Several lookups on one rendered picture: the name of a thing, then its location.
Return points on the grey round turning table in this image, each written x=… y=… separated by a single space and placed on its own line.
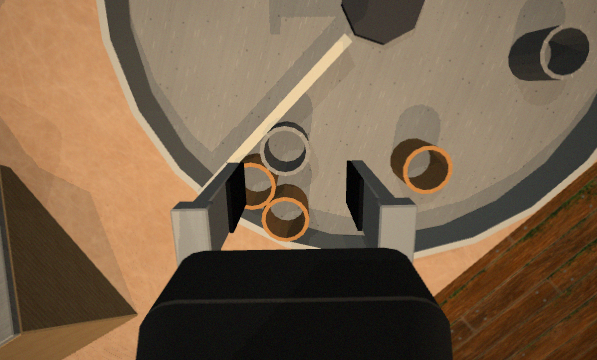
x=435 y=70

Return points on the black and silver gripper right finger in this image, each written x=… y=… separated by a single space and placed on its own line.
x=387 y=222

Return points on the grey metal bushing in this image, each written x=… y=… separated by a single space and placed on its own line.
x=284 y=168
x=571 y=46

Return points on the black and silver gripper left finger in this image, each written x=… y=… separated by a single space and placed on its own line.
x=204 y=224

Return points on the bronze bushing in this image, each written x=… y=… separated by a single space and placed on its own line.
x=286 y=230
x=257 y=200
x=437 y=174

